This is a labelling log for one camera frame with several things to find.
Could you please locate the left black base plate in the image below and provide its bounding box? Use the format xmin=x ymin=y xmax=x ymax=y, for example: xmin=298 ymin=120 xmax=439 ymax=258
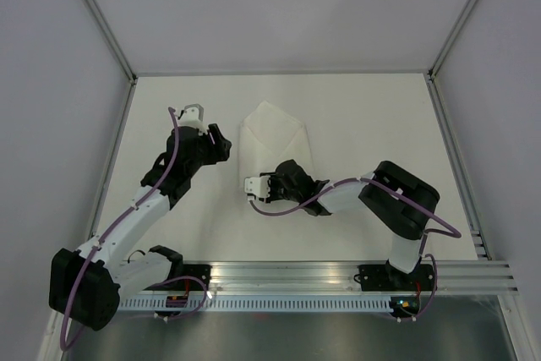
xmin=165 ymin=264 xmax=211 ymax=292

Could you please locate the aluminium mounting rail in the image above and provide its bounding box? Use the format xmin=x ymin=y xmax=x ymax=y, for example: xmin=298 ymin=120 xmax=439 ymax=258
xmin=208 ymin=260 xmax=518 ymax=295

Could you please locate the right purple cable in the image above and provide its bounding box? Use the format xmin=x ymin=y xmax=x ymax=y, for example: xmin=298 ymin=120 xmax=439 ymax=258
xmin=249 ymin=178 xmax=462 ymax=324

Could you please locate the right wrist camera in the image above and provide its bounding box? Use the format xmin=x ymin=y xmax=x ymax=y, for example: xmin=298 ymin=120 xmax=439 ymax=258
xmin=243 ymin=174 xmax=271 ymax=203

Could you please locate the purple cable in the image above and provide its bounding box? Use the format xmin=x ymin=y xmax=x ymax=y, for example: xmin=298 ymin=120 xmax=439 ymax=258
xmin=58 ymin=106 xmax=212 ymax=353
xmin=249 ymin=178 xmax=462 ymax=324

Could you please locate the white slotted cable duct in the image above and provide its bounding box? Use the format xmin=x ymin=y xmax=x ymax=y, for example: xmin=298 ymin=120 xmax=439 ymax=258
xmin=118 ymin=294 xmax=392 ymax=314

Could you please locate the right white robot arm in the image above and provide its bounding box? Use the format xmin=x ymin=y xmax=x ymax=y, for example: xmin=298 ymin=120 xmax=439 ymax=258
xmin=244 ymin=160 xmax=440 ymax=289

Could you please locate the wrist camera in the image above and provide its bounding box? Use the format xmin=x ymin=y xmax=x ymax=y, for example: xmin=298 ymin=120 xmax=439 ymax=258
xmin=178 ymin=104 xmax=207 ymax=133
xmin=243 ymin=174 xmax=271 ymax=203

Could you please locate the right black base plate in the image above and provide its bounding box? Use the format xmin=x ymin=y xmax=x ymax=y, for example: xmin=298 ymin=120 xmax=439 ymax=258
xmin=353 ymin=263 xmax=435 ymax=293

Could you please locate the right aluminium frame post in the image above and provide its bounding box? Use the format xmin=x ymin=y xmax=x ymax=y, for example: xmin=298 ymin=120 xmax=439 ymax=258
xmin=426 ymin=0 xmax=480 ymax=81

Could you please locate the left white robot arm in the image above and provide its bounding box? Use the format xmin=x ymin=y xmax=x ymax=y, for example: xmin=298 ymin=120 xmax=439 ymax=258
xmin=48 ymin=123 xmax=232 ymax=331

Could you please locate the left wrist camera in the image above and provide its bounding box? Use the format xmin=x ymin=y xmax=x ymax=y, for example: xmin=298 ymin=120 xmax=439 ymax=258
xmin=178 ymin=104 xmax=207 ymax=133

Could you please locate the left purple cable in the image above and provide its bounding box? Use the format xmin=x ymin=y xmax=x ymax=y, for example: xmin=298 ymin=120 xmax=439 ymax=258
xmin=58 ymin=106 xmax=212 ymax=353

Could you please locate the aluminium frame post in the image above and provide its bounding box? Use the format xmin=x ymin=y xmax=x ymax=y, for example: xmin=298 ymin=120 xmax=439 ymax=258
xmin=426 ymin=0 xmax=480 ymax=81
xmin=82 ymin=0 xmax=137 ymax=84

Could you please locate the left aluminium frame post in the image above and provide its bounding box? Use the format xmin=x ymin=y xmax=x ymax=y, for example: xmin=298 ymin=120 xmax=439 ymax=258
xmin=82 ymin=0 xmax=137 ymax=84

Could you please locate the white cloth napkin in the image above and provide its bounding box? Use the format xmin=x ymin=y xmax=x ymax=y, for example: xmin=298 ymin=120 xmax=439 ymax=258
xmin=238 ymin=101 xmax=314 ymax=188

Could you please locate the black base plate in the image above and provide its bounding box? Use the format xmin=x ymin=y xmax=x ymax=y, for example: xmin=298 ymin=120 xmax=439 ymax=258
xmin=165 ymin=264 xmax=211 ymax=292
xmin=353 ymin=263 xmax=435 ymax=293

